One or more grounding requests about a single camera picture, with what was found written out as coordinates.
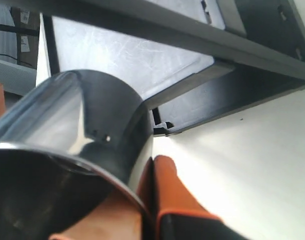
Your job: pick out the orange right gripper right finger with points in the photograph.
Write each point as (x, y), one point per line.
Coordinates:
(179, 216)

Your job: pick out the stainless steel mug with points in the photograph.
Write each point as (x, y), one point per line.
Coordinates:
(65, 146)

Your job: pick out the black metal shelf rack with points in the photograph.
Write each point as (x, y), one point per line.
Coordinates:
(163, 66)

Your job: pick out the cardboard boxes with labels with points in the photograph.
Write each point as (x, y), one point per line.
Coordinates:
(27, 45)

